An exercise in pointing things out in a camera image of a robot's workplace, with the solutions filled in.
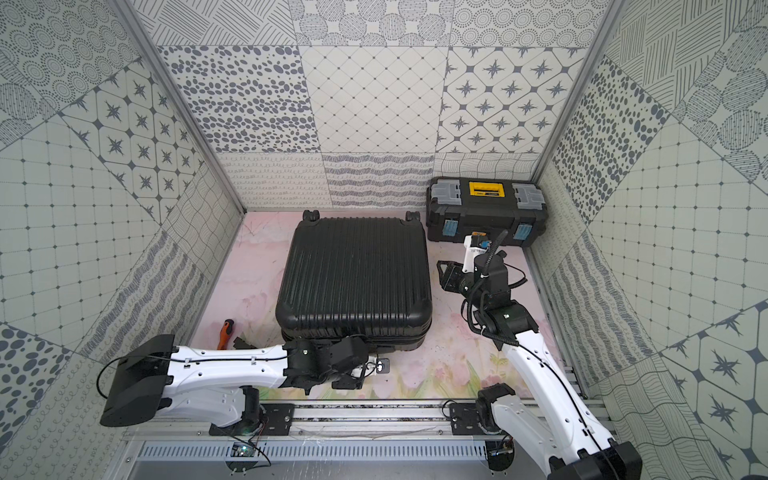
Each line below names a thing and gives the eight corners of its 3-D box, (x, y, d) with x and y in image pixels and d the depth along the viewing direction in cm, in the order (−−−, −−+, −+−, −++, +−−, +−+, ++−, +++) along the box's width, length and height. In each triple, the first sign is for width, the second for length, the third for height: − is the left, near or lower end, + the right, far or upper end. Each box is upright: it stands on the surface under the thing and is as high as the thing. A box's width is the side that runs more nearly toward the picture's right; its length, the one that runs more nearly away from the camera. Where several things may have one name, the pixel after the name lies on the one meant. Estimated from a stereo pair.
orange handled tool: (219, 350, 87) (215, 347, 85) (226, 322, 92) (223, 319, 91) (226, 349, 87) (223, 346, 85) (233, 322, 93) (230, 318, 91)
